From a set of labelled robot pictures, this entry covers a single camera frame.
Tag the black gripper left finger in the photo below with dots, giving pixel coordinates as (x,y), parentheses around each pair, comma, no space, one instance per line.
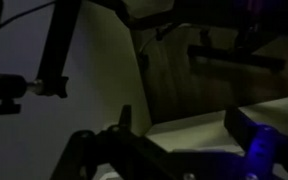
(94,150)

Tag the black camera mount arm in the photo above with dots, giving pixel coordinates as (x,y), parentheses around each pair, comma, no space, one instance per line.
(55,50)

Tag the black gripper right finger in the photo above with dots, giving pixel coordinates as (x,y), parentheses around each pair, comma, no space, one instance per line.
(267,150)

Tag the black stereo camera bar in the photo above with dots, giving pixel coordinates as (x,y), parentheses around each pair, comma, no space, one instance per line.
(237,57)

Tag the white base cabinet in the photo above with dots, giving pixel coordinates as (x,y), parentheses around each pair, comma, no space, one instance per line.
(184,90)

